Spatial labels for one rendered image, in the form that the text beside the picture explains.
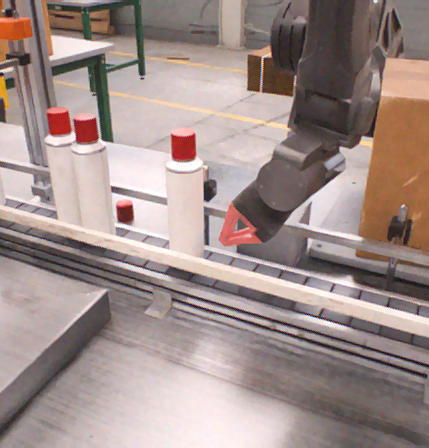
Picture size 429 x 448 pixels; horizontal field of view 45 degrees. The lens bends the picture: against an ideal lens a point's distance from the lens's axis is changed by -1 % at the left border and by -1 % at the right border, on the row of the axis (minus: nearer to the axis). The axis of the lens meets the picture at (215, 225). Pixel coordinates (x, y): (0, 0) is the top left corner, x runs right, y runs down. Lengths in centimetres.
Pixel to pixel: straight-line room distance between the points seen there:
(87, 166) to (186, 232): 17
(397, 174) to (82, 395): 53
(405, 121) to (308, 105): 22
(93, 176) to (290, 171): 34
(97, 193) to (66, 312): 19
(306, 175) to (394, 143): 27
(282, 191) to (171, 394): 28
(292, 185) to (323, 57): 13
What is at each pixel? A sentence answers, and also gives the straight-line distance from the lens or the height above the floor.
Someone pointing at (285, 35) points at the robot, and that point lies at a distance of 103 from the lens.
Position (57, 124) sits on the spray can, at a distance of 81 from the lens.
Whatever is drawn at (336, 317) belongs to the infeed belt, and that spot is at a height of 88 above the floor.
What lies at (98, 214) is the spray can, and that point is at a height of 94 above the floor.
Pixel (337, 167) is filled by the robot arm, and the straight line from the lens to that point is 62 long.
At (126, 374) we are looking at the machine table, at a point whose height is 83.
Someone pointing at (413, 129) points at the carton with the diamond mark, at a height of 107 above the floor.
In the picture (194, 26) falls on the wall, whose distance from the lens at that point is 712.
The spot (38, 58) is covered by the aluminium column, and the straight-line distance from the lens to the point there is 101.
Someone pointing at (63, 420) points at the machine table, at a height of 83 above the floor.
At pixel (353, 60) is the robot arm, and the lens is 55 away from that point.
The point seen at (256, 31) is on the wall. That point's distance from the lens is 665.
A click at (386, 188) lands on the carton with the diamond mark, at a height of 98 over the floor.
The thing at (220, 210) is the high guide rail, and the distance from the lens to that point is 76.
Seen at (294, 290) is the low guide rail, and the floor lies 91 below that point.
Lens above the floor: 132
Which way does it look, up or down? 30 degrees down
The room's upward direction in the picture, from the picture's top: straight up
